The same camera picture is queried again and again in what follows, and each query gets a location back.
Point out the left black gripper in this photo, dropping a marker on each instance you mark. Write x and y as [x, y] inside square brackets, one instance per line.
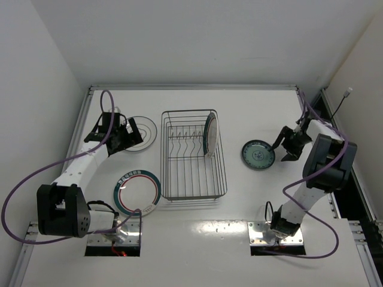
[125, 138]

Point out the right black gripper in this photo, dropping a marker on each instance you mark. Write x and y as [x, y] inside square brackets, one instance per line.
[291, 143]

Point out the small blue patterned plate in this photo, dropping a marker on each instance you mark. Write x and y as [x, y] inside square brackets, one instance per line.
[258, 155]

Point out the green red rim plate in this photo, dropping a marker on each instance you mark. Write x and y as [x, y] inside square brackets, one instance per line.
[138, 191]
[210, 135]

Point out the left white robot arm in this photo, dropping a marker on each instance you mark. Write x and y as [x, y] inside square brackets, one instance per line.
[62, 207]

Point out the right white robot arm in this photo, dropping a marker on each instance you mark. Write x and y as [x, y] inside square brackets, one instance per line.
[326, 170]

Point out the white plate thin green rings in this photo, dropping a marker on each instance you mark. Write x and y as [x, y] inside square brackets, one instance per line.
[148, 134]

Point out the grey wire dish rack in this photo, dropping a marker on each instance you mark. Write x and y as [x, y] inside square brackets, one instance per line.
[186, 174]

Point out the black wall cable white plug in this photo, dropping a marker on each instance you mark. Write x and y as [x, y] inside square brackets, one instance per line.
[347, 92]

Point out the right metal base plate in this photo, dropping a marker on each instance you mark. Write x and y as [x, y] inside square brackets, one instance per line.
[260, 235]

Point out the metal base plate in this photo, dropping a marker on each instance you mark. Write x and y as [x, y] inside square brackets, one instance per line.
[260, 235]
[128, 235]

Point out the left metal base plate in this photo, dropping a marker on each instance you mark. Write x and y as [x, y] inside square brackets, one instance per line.
[128, 235]

